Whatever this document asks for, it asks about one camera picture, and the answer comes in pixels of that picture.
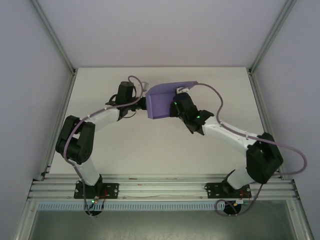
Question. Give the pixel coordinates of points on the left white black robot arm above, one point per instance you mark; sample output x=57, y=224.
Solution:
x=105, y=118

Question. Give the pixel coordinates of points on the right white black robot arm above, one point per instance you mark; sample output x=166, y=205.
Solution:
x=225, y=133

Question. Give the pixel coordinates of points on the small board with green light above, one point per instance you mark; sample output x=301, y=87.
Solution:
x=94, y=200

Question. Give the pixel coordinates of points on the grey metal sheet panel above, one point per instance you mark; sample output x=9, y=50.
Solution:
x=160, y=225

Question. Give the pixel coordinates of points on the aluminium side rail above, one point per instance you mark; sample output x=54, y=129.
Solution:
x=60, y=120
x=265, y=117

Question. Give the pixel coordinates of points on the aluminium mounting rail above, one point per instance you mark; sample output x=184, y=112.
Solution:
x=160, y=186

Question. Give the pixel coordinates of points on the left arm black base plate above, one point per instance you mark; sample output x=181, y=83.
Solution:
x=112, y=191

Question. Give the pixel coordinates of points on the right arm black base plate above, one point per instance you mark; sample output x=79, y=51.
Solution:
x=212, y=191

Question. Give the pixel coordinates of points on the aluminium frame post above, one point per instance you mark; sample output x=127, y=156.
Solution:
x=272, y=35
x=53, y=37

